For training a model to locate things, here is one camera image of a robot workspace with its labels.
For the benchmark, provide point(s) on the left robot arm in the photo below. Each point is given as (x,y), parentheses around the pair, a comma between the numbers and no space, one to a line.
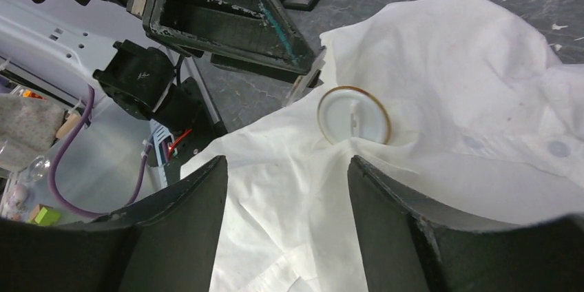
(138,79)

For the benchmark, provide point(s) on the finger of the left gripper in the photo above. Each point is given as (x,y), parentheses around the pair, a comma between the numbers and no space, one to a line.
(251,27)
(236,62)

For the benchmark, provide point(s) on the yellow round brooch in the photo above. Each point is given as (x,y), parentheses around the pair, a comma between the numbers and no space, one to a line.
(346,112)

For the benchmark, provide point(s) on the white button shirt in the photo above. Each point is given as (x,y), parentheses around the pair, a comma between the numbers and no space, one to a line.
(485,119)

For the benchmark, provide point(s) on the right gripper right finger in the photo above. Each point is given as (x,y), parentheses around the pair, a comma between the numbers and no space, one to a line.
(411,242)

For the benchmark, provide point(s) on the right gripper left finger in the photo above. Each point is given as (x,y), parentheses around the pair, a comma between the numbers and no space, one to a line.
(172,235)

